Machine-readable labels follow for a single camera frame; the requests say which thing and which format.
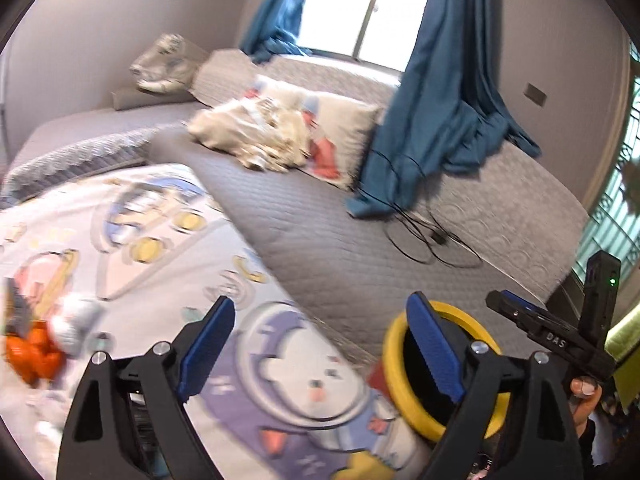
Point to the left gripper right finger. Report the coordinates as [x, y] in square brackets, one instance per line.
[538, 439]

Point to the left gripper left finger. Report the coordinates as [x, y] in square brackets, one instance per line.
[100, 439]

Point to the green snack packet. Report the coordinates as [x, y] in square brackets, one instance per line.
[17, 313]

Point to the right forearm black sleeve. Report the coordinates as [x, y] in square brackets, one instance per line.
[590, 470]

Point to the yellow rimmed trash bin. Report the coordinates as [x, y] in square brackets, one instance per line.
[410, 383]

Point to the right hand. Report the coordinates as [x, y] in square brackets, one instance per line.
[586, 395]

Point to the orange bag right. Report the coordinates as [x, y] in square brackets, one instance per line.
[46, 358]

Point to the orange bag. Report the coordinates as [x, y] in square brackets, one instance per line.
[46, 358]
[19, 357]

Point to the orange bag left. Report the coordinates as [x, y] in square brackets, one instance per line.
[19, 357]

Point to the small white bundle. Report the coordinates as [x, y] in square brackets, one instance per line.
[72, 321]

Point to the cartoon print blanket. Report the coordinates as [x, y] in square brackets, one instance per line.
[157, 250]

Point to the right blue curtain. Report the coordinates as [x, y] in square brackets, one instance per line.
[446, 115]

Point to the blue curtain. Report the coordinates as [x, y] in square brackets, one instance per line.
[274, 31]
[446, 115]

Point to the cream crumpled clothing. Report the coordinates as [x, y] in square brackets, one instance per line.
[261, 133]

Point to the printed baby pillow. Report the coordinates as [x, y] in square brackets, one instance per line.
[339, 127]

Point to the white tiger plush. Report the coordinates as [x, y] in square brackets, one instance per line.
[168, 66]

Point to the window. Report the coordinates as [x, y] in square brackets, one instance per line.
[374, 32]

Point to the left blue curtain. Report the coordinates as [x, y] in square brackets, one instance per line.
[274, 31]

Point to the wall switch plate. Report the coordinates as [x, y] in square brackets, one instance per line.
[534, 94]

